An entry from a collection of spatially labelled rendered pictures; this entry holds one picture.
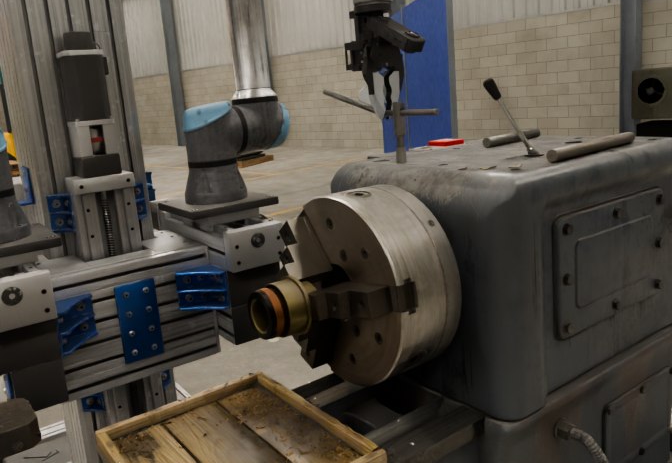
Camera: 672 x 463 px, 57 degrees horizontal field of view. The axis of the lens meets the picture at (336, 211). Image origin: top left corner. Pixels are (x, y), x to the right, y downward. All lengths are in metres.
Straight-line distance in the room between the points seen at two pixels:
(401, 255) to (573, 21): 11.00
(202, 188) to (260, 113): 0.23
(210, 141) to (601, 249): 0.87
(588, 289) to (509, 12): 11.41
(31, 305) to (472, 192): 0.81
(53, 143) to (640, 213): 1.25
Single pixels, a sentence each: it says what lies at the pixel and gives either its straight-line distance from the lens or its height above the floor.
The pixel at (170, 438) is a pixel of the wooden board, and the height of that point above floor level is 0.89.
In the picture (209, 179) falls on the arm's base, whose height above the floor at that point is 1.22.
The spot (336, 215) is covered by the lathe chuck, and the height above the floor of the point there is 1.21.
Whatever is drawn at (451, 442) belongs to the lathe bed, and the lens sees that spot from 1.03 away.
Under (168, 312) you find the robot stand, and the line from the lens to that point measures 1.47.
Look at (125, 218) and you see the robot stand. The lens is 1.53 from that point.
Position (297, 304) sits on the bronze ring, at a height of 1.10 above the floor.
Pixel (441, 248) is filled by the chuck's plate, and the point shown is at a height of 1.15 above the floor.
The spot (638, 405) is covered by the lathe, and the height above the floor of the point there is 0.75.
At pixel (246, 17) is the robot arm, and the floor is 1.59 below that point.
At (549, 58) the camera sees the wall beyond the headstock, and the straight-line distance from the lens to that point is 11.98.
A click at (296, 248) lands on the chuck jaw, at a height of 1.16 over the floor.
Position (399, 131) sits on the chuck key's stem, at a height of 1.32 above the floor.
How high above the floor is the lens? 1.40
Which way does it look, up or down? 11 degrees down
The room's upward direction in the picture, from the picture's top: 5 degrees counter-clockwise
